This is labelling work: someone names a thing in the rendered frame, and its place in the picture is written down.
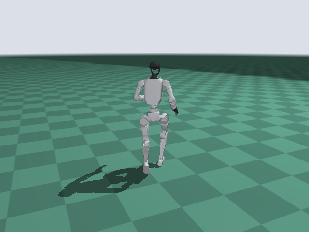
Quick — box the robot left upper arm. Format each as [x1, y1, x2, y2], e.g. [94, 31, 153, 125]
[133, 80, 145, 101]

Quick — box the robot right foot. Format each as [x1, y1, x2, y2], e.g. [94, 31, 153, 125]
[157, 156, 165, 166]

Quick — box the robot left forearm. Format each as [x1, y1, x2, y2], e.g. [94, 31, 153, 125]
[139, 95, 145, 101]

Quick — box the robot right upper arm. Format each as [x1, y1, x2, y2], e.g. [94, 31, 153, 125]
[162, 80, 175, 103]

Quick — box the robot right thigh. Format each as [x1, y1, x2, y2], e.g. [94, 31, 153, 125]
[159, 113, 169, 139]

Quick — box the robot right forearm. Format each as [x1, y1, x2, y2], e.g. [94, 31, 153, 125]
[170, 97, 176, 111]

